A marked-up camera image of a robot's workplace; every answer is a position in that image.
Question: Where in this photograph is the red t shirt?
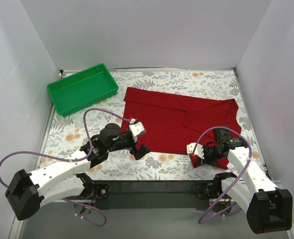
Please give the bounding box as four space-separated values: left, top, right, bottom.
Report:
119 87 242 170

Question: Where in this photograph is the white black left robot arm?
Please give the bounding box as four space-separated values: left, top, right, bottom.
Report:
5 120 151 221

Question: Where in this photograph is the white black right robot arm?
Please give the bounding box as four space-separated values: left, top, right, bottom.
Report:
186 126 293 234

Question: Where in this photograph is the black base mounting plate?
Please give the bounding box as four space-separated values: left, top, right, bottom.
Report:
82 180 220 210

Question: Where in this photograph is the floral patterned table mat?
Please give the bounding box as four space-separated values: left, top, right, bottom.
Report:
36 70 266 180

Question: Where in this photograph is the green plastic tray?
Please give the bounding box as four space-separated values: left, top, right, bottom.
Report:
47 63 119 117

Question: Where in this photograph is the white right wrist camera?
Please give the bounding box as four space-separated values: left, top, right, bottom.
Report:
186 142 204 159

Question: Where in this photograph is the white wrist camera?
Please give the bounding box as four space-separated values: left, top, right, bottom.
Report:
128 118 146 137
186 142 204 159

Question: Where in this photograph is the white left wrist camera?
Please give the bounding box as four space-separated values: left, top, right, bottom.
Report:
128 118 146 137

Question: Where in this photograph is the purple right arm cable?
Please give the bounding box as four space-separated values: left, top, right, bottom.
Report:
191 126 253 224

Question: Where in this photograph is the aluminium frame rail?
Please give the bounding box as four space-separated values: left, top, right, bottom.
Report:
8 180 294 239

